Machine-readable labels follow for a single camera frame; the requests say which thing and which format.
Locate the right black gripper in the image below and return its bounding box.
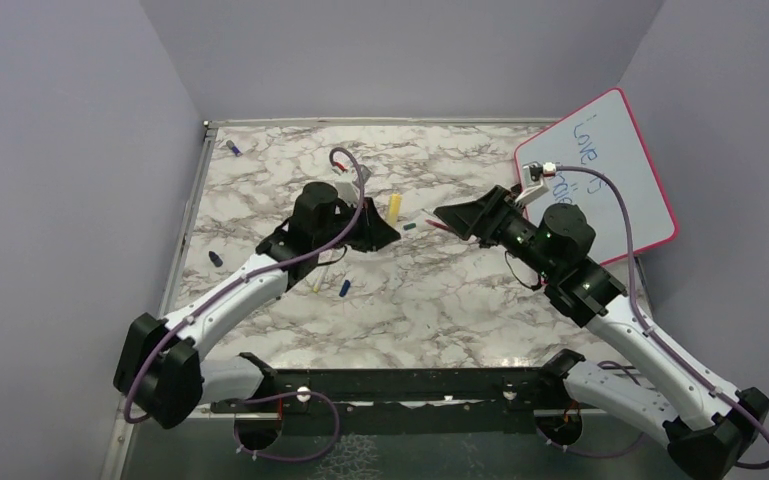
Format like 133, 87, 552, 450
435, 183, 558, 279

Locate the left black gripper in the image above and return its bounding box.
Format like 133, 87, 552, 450
314, 195, 400, 253

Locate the yellow marker pen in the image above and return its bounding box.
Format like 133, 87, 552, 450
386, 193, 402, 227

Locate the white yellow highlighter pen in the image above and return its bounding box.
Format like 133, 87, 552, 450
312, 266, 328, 293

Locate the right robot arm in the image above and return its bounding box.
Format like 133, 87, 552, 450
434, 186, 769, 479

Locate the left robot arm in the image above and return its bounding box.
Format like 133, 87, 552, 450
113, 182, 401, 429

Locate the pink red pen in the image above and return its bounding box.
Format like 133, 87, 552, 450
425, 219, 452, 232

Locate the blue pen cap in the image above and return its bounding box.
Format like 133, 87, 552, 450
339, 280, 351, 297

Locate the pink framed whiteboard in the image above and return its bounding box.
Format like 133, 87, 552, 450
513, 87, 679, 268

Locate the dark blue cap near edge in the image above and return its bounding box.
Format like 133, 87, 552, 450
208, 251, 223, 268

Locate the blue cap far corner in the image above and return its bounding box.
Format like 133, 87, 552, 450
225, 140, 242, 157

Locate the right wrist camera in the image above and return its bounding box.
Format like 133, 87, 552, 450
514, 162, 558, 208

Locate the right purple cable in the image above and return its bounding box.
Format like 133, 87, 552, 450
534, 165, 769, 472

